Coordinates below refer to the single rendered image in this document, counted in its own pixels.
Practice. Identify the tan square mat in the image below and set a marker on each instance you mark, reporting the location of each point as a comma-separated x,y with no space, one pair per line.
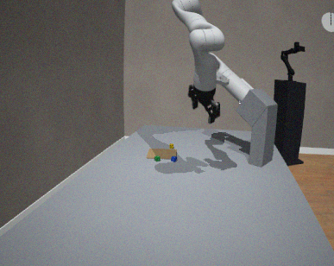
162,153

